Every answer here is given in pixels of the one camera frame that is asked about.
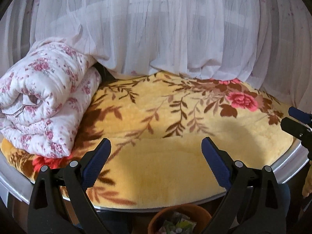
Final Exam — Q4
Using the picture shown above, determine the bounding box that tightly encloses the green snack wrapper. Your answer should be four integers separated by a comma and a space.
157, 211, 197, 234

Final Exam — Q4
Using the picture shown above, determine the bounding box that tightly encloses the pink pajama sleeve forearm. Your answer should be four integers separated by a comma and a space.
302, 161, 312, 198

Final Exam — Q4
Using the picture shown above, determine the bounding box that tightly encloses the orange plastic trash bin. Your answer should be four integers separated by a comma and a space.
148, 204, 212, 233

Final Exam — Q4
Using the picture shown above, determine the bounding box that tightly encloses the white sheer curtain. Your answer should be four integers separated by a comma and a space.
1, 0, 311, 112

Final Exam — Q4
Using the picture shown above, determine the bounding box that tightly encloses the floral folded quilt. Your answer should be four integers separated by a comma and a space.
1, 39, 101, 158

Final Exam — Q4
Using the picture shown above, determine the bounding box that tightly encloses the yellow floral plush blanket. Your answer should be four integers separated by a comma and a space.
1, 72, 293, 209

